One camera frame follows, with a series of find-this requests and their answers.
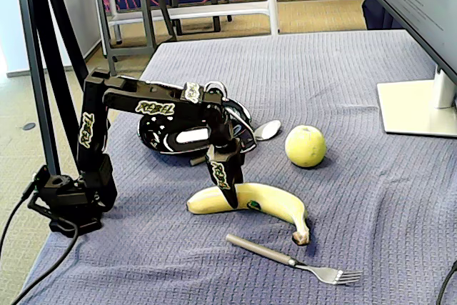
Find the yellow banana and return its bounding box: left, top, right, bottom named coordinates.
left=185, top=182, right=310, bottom=247

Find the blue woven table cloth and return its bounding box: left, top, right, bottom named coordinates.
left=19, top=29, right=457, bottom=305

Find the silver monitor stand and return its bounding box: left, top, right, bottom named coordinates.
left=376, top=65, right=457, bottom=138

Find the yellow-green apple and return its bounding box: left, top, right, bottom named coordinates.
left=284, top=124, right=328, bottom=169

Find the black camera stand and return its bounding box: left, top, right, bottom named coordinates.
left=14, top=0, right=90, bottom=177

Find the black USB cable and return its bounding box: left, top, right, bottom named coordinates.
left=10, top=217, right=80, bottom=305

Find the black glossy bowl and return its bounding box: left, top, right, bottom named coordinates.
left=137, top=81, right=258, bottom=156

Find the metal spoon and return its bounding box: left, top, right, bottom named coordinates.
left=189, top=119, right=282, bottom=166

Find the black power cable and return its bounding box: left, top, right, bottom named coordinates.
left=0, top=179, right=39, bottom=252

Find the metal fork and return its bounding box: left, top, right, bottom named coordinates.
left=225, top=233, right=364, bottom=286

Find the thin black cable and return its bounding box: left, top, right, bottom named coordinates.
left=436, top=258, right=457, bottom=305

